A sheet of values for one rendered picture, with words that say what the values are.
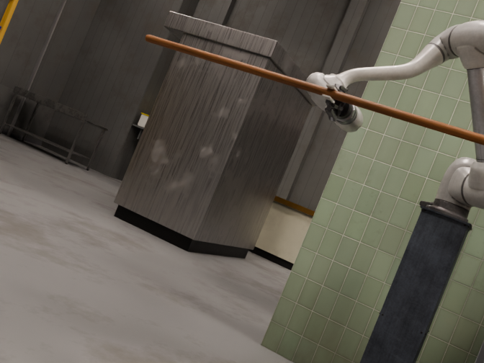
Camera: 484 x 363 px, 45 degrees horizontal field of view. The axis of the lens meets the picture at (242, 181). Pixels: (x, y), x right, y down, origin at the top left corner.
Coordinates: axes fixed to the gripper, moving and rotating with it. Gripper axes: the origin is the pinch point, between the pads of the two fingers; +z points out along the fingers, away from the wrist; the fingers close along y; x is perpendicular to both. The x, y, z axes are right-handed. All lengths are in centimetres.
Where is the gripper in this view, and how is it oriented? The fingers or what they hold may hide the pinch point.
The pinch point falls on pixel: (330, 93)
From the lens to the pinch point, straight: 204.8
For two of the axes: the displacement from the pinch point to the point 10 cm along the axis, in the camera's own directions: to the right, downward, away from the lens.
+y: -3.7, 9.3, -0.1
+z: -3.7, -1.5, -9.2
